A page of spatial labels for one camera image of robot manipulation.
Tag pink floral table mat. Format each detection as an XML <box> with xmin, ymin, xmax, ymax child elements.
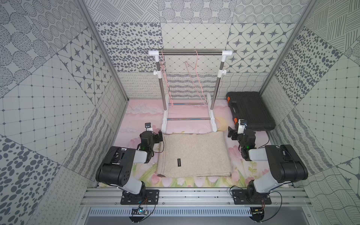
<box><xmin>115</xmin><ymin>99</ymin><xmax>270</xmax><ymax>188</ymax></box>

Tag white steel clothes rack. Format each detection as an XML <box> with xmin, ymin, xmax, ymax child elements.
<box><xmin>148</xmin><ymin>49</ymin><xmax>233</xmax><ymax>133</ymax></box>

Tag black plastic tool case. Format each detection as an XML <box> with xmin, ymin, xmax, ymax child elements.
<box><xmin>226</xmin><ymin>91</ymin><xmax>276</xmax><ymax>131</ymax></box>

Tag pink wire hanger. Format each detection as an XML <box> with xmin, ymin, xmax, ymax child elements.
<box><xmin>159</xmin><ymin>51</ymin><xmax>173</xmax><ymax>106</ymax></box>
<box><xmin>185</xmin><ymin>50</ymin><xmax>207</xmax><ymax>104</ymax></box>

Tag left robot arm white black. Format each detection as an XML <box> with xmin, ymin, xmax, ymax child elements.
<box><xmin>96</xmin><ymin>130</ymin><xmax>163</xmax><ymax>195</ymax></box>

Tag aluminium mounting rail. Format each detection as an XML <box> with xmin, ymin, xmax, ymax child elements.
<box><xmin>80</xmin><ymin>187</ymin><xmax>311</xmax><ymax>207</ymax></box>

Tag beige knitted scarf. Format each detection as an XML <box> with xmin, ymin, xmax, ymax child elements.
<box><xmin>157</xmin><ymin>131</ymin><xmax>232</xmax><ymax>178</ymax></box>

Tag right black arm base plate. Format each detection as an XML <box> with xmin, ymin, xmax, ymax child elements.
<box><xmin>231</xmin><ymin>189</ymin><xmax>272</xmax><ymax>205</ymax></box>

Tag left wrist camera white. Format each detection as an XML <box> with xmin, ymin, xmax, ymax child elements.
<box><xmin>145</xmin><ymin>122</ymin><xmax>153</xmax><ymax>132</ymax></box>

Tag small green circuit board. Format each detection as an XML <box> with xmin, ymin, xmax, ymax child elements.
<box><xmin>131</xmin><ymin>207</ymin><xmax>149</xmax><ymax>216</ymax></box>

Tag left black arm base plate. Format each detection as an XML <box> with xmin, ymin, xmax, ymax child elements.
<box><xmin>121</xmin><ymin>189</ymin><xmax>160</xmax><ymax>205</ymax></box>

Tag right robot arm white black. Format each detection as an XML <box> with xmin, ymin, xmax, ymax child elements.
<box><xmin>228</xmin><ymin>127</ymin><xmax>308</xmax><ymax>205</ymax></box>

